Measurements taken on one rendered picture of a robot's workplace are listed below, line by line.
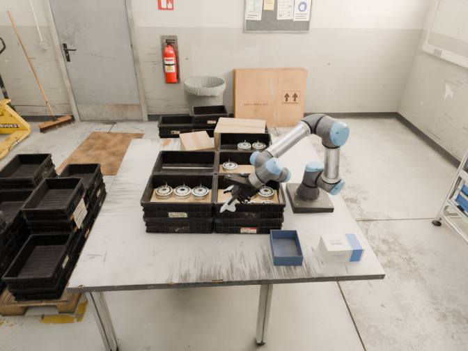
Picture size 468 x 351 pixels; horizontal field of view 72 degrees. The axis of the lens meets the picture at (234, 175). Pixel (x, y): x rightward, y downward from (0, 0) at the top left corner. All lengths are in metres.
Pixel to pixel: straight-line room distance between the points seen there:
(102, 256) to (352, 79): 4.39
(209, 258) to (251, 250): 0.23
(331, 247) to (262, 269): 0.38
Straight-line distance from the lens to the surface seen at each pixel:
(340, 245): 1.83
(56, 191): 2.93
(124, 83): 5.06
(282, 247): 1.86
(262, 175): 1.45
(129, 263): 1.84
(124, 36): 4.89
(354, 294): 2.69
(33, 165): 3.40
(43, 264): 2.66
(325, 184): 2.01
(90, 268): 1.88
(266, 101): 4.85
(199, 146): 2.47
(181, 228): 1.90
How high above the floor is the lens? 2.02
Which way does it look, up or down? 33 degrees down
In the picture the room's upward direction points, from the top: 1 degrees clockwise
